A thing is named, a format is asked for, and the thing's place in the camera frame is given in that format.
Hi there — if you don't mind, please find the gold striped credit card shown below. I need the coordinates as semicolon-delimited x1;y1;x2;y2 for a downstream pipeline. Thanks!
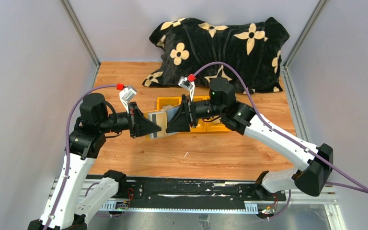
148;112;168;139

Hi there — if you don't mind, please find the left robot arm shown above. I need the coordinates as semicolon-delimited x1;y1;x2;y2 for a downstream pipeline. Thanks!
28;93;161;230

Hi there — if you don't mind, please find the aluminium frame post right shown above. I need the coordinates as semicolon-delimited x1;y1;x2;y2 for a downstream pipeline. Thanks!
283;0;329;69

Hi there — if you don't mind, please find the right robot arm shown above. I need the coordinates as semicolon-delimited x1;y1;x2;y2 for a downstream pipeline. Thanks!
166;76;333;197

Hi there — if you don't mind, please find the yellow three-compartment bin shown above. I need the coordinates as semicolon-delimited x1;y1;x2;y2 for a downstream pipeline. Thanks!
156;95;232;134

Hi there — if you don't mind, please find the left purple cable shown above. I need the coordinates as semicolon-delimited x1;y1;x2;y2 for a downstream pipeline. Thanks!
43;83;125;230

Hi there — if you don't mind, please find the aluminium frame post left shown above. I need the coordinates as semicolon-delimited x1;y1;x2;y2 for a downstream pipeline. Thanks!
59;0;101;69

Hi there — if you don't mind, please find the black floral blanket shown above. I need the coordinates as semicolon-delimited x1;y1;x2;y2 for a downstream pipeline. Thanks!
142;17;290;94

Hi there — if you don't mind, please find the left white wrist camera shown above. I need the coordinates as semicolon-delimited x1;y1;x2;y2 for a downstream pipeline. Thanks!
119;86;137;112

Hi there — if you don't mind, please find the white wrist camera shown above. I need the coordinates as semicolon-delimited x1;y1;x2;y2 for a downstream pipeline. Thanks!
119;86;137;112
178;74;196;101

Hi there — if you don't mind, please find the aluminium frame post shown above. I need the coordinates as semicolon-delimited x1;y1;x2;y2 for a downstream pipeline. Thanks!
59;0;101;69
283;0;329;69

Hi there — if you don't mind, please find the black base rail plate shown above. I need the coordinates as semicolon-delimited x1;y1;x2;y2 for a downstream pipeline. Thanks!
113;177;286;211

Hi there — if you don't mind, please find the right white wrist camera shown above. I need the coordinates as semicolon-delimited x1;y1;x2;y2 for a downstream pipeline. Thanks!
178;74;196;101

